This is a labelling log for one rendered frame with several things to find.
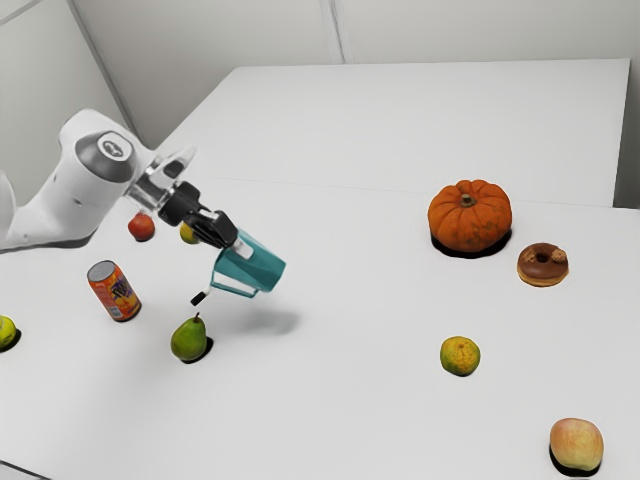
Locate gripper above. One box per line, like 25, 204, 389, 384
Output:
157, 180, 255, 307

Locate teal faceted mug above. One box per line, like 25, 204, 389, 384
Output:
209, 228, 287, 300

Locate green pear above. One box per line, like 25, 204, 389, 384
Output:
170, 312, 208, 363

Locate small red apple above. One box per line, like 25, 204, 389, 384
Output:
127, 212, 157, 243

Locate orange soda can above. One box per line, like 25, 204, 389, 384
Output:
86, 259, 143, 323

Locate yellow-green round fruit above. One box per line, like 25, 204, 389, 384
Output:
0, 314, 18, 351

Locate green-yellow mandarin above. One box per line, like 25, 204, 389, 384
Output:
439, 335, 482, 377

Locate orange pumpkin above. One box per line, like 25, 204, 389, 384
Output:
427, 179, 513, 254

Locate chocolate glazed donut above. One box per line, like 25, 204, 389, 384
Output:
516, 242, 570, 288

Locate pale red-yellow apple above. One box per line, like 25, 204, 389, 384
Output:
549, 417, 605, 473

